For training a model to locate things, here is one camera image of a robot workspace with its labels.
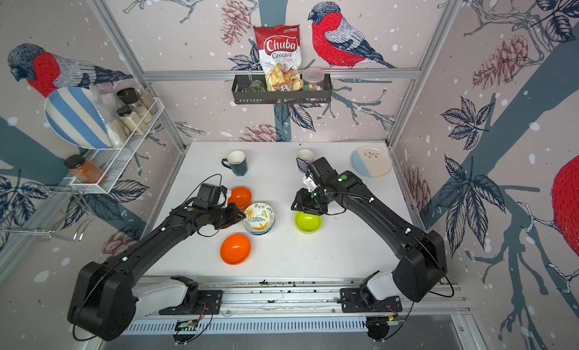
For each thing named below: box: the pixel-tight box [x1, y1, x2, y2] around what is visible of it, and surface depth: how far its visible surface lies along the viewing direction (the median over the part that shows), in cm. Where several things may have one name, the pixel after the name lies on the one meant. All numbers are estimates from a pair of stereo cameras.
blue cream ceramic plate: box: [350, 146, 393, 179], surface depth 117 cm
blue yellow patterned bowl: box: [243, 219, 276, 236], surface depth 87 cm
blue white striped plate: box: [43, 85, 111, 151], surface depth 68 cm
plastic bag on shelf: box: [89, 79, 135, 148], surface depth 72 cm
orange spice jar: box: [64, 153, 108, 186], surface depth 63 cm
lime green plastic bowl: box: [294, 211, 324, 234], surface depth 91 cm
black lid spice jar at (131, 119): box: [116, 105, 148, 135], surface depth 79 cm
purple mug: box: [296, 148, 315, 173], surface depth 109 cm
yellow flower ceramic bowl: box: [242, 202, 276, 233], surface depth 90 cm
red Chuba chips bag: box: [253, 24, 304, 92], surface depth 84 cm
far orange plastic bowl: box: [227, 186, 253, 211], surface depth 100 cm
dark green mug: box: [220, 150, 249, 177], surface depth 106 cm
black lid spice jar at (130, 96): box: [116, 87, 142, 108], surface depth 81 cm
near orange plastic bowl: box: [220, 233, 252, 266], surface depth 83 cm
